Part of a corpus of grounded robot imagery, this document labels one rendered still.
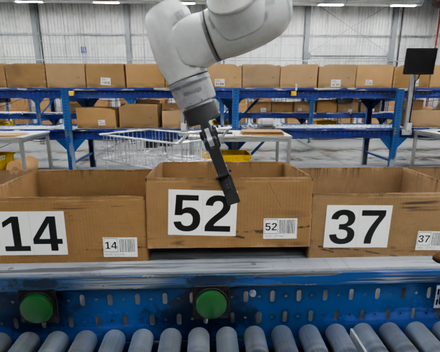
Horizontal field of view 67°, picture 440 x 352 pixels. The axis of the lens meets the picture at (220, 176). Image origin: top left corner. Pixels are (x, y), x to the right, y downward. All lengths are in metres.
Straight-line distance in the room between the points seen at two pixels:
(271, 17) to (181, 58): 0.19
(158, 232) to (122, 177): 0.34
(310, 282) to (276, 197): 0.21
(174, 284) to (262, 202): 0.27
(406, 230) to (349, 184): 0.29
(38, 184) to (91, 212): 0.39
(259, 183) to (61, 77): 5.08
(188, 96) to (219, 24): 0.15
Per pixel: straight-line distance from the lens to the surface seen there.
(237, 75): 5.29
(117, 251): 0.85
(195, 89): 0.70
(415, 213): 0.94
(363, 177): 1.18
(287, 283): 0.82
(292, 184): 0.80
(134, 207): 0.81
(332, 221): 0.85
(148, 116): 5.09
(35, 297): 0.89
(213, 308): 0.82
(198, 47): 0.70
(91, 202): 0.83
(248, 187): 0.78
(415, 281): 0.94
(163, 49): 0.71
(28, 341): 0.93
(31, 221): 0.89
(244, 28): 0.67
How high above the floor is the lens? 1.28
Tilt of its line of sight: 14 degrees down
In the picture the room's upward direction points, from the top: straight up
